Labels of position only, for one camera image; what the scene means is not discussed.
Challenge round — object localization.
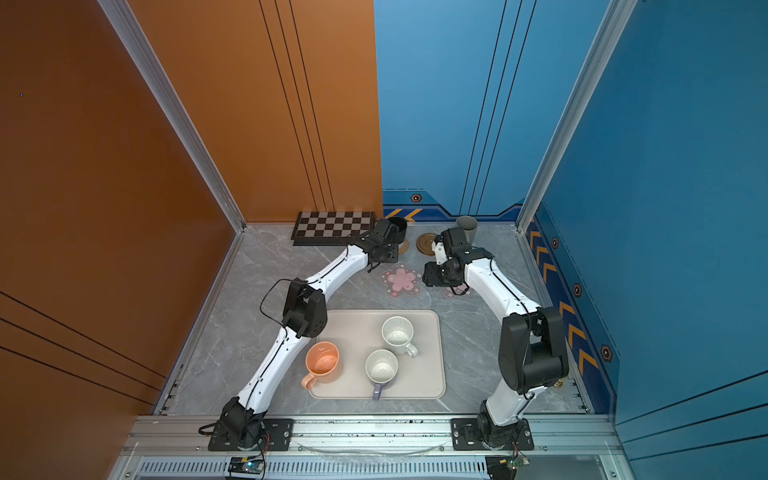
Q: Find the green circuit board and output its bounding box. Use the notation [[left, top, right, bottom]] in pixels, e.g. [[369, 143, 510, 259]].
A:
[[227, 456, 266, 479], [485, 456, 530, 480]]

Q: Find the left green circuit board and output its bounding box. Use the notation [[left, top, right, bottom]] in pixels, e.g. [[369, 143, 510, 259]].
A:
[[227, 456, 266, 479]]

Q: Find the beige plastic tray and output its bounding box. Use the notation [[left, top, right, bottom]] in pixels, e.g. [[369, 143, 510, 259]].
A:
[[309, 310, 446, 400]]

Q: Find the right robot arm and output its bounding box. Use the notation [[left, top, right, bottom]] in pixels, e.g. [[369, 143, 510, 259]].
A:
[[422, 227, 570, 449]]

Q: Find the orange pink mug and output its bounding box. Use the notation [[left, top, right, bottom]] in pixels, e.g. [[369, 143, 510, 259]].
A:
[[301, 341, 343, 390]]

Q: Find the black white chessboard box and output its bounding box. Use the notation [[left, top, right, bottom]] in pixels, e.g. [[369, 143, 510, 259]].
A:
[[291, 211, 375, 246]]

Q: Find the grey mug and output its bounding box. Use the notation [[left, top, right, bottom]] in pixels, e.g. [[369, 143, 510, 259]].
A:
[[456, 216, 479, 245]]

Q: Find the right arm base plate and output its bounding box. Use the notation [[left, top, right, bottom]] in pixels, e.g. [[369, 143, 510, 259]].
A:
[[450, 418, 535, 452]]

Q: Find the black mug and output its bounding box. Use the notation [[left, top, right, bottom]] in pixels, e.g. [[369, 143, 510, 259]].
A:
[[388, 216, 408, 245]]

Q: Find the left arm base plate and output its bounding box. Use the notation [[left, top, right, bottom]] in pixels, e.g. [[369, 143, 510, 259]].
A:
[[207, 418, 294, 454]]

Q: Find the right green circuit board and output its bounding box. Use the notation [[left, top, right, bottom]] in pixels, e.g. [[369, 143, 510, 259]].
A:
[[485, 456, 530, 480]]

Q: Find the woven rattan round coaster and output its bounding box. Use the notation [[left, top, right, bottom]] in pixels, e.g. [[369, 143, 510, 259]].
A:
[[398, 239, 410, 255]]

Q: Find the pink flower coaster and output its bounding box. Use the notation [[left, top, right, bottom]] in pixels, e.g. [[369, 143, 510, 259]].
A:
[[442, 284, 470, 298], [381, 263, 423, 298]]

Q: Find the white mug purple handle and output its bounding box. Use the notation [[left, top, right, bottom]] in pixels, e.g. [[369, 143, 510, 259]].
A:
[[365, 349, 399, 401]]

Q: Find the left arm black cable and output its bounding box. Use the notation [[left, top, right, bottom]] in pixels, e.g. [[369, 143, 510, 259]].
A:
[[259, 277, 298, 328]]

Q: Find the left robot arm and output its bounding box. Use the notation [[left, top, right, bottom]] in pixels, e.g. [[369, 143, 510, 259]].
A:
[[208, 217, 407, 451]]

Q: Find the brown wooden round coaster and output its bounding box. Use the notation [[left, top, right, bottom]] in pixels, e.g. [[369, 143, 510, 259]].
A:
[[416, 233, 437, 257]]

